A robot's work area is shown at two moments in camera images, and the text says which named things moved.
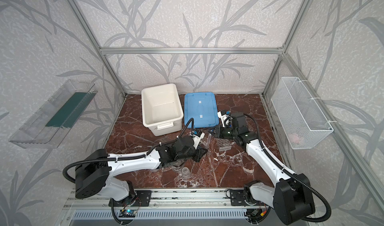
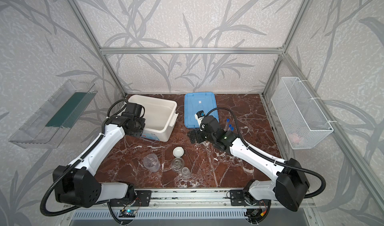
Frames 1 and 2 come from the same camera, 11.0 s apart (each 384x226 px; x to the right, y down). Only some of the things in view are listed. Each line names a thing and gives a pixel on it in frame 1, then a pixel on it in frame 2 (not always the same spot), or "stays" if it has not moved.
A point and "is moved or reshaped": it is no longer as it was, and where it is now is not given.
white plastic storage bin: [162, 109] is moved or reshaped
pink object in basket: [294, 138] stays
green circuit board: [127, 213] stays
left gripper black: [195, 152] -> [139, 129]
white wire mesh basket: [305, 124] stays
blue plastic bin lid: [202, 107] stays
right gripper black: [222, 132] -> [197, 135]
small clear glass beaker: [185, 172] stays
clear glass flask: [178, 166] stays
